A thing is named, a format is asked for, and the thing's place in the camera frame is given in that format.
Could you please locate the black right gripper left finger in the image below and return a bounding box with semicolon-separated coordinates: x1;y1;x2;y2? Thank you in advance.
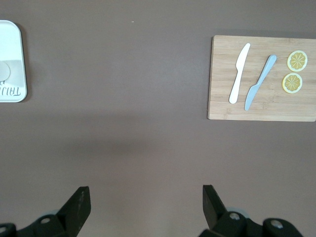
0;186;91;237

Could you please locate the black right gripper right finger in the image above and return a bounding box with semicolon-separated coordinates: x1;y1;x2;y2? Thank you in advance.
199;185;304;237

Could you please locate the bamboo cutting board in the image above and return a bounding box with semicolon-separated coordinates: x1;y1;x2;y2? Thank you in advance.
207;35;316;122

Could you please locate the white plastic knife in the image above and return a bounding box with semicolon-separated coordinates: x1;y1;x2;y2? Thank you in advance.
228;42;251;104

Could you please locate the grey plastic knife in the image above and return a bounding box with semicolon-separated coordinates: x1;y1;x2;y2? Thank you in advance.
244;54;277;112

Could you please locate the yellow lemon slice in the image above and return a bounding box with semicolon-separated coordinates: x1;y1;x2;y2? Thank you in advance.
286;50;308;73
281;73;303;94

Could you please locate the beige tray with bear print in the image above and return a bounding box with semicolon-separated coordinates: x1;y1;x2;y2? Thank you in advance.
0;20;28;103

